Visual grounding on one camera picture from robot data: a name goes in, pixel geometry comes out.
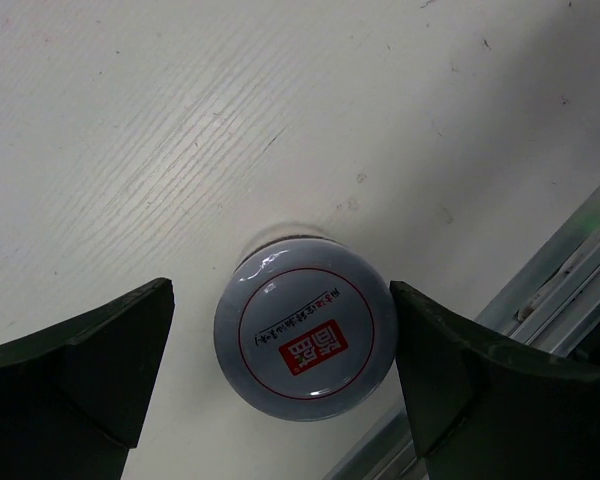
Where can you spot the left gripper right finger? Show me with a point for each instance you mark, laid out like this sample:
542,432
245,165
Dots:
483,406

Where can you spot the silver-lid spice jar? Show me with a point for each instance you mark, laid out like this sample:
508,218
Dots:
305,329

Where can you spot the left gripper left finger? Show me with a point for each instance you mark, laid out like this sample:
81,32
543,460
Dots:
74,396

